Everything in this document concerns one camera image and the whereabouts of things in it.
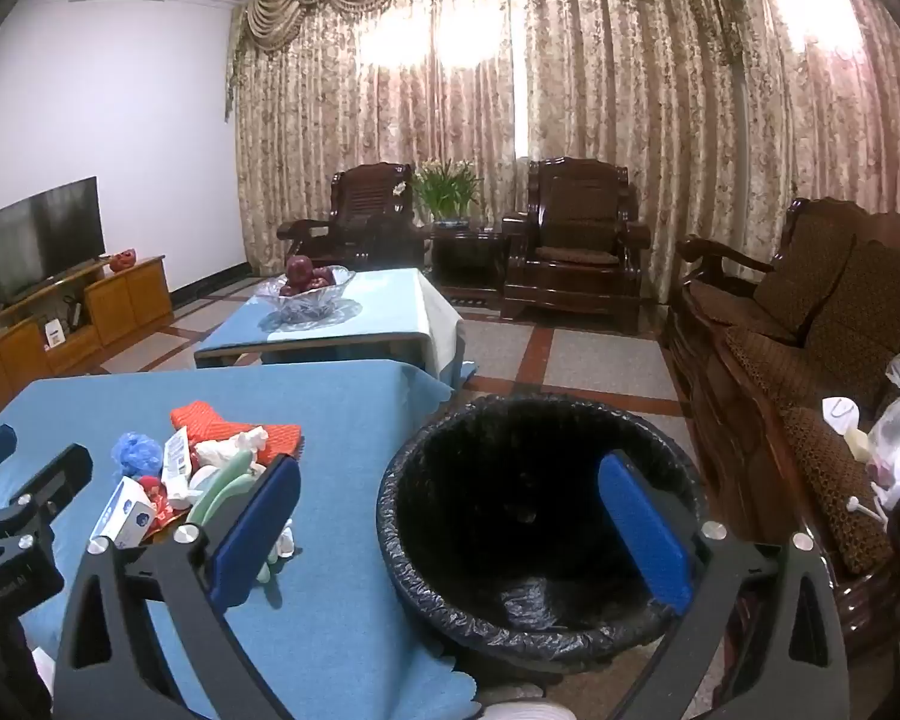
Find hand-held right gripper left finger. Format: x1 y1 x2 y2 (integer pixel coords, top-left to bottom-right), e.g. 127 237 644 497
51 454 323 720

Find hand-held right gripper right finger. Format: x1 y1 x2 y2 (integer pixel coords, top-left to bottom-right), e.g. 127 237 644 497
596 450 850 720

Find small white plastic piece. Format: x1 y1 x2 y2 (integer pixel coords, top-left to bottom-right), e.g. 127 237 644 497
259 517 299 587

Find pale green plastic piece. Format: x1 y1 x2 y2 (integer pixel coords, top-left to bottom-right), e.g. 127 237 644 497
187 450 271 541

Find white and blue box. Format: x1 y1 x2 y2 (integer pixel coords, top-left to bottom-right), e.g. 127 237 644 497
88 476 158 550

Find white plastic lid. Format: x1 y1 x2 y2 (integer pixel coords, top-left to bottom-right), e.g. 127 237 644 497
184 465 222 503

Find blue plastic bundle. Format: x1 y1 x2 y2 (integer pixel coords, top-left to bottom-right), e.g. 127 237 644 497
111 431 167 479

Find white tissue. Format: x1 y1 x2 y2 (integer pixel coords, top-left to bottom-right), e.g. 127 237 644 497
193 426 271 477

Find orange foam net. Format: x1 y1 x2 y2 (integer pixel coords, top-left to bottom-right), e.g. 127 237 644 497
225 420 305 466
169 401 245 447

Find red plastic bag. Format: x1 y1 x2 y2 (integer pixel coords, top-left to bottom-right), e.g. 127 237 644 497
136 474 188 522

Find printed white paper packet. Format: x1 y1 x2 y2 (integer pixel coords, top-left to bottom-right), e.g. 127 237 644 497
160 426 196 507

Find black lined trash bin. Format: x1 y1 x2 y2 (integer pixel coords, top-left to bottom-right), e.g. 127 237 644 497
377 394 710 698

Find blue tablecloth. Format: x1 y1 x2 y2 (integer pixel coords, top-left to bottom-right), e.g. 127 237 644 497
193 268 475 391
0 360 481 720

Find dark wooden sofa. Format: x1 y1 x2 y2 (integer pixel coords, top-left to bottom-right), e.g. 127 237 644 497
664 197 900 642

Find wooden TV cabinet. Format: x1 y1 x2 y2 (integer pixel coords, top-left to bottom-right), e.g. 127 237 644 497
0 255 175 421

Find brown sofa seat cushion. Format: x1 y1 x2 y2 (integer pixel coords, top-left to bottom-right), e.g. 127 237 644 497
686 281 796 342
724 326 893 421
780 409 893 578

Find black flat television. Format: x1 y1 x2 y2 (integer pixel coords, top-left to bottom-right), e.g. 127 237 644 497
0 176 107 310

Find white round object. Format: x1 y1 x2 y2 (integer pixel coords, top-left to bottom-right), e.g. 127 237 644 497
480 697 571 720

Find white paper item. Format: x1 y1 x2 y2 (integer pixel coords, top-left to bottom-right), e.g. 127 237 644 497
821 396 863 436

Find glass fruit bowl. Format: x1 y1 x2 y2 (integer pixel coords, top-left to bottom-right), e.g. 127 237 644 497
259 266 359 323

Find brown sofa back cushion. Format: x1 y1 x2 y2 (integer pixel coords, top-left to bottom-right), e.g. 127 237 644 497
750 214 856 338
802 236 900 391

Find dark wooden side table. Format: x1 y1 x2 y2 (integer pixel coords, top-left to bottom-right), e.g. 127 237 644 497
429 225 507 301

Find dark wooden cushioned armchair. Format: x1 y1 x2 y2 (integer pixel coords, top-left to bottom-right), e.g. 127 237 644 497
501 157 651 335

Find dark wooden slatted armchair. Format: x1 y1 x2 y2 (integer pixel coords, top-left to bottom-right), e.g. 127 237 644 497
277 163 428 278

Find potted green plant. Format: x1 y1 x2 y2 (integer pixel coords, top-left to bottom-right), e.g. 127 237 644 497
411 157 485 230

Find beige floral curtains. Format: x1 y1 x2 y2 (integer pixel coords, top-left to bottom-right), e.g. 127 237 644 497
229 0 900 316

